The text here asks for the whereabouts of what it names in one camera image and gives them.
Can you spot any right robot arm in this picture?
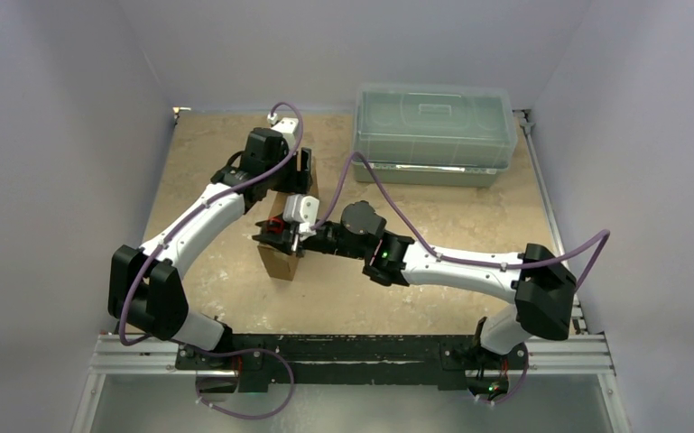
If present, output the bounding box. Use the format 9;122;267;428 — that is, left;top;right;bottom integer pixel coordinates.
253;195;577;367

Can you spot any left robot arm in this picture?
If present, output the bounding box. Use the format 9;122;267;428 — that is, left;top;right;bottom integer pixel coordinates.
107;117;313;369

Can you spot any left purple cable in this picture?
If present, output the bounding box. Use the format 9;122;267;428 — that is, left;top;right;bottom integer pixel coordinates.
116;101;306;348

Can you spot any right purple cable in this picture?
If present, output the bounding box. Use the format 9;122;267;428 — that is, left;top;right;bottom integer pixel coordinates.
313;150;612;294

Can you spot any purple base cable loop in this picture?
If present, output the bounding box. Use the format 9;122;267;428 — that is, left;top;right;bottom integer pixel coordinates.
194;347;295;422

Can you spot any clear plastic storage bin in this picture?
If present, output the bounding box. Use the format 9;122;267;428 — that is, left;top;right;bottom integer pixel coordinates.
352;83;518;188

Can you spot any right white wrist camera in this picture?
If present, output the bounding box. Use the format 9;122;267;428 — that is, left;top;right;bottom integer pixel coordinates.
282;194;319;241

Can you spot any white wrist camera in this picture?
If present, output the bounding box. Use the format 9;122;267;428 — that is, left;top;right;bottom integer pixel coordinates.
282;194;319;241
266;114;300;143

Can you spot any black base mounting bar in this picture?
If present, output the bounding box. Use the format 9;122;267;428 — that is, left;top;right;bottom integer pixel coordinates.
175;334;527;392

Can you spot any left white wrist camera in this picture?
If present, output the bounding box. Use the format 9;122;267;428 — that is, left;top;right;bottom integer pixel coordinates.
266;114;300;143

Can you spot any red utility knife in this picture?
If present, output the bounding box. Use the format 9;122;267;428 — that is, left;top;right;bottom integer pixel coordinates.
265;217;285;234

